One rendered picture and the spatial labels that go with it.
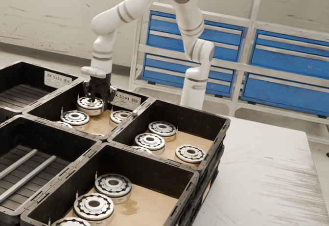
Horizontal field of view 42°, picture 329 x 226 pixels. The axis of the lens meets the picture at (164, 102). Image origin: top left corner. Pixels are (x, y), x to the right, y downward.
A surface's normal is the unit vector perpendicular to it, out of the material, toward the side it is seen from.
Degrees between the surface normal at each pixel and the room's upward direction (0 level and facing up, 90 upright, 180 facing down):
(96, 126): 0
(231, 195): 0
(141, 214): 0
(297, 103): 90
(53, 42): 90
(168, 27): 90
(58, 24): 90
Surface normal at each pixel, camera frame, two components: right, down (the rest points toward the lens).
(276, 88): -0.18, 0.37
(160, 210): 0.14, -0.90
